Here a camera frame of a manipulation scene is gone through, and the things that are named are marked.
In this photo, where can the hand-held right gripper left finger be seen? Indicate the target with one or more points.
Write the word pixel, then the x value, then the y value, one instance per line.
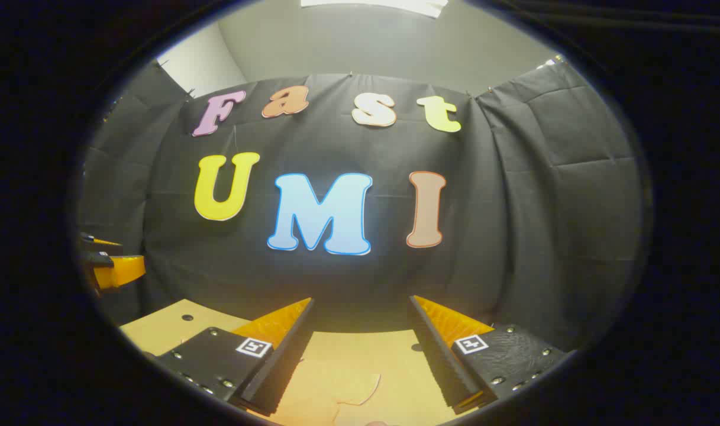
pixel 289 355

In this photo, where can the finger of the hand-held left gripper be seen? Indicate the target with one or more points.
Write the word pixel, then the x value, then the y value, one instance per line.
pixel 102 244
pixel 120 271

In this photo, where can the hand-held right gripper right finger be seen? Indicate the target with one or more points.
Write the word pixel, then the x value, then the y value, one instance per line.
pixel 433 355

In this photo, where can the orange T-shirt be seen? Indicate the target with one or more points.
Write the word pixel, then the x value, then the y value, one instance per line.
pixel 318 390

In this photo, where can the black backdrop cloth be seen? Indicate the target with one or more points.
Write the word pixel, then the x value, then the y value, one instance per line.
pixel 513 207

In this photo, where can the white ceiling light panel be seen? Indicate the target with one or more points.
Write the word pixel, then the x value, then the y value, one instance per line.
pixel 374 5

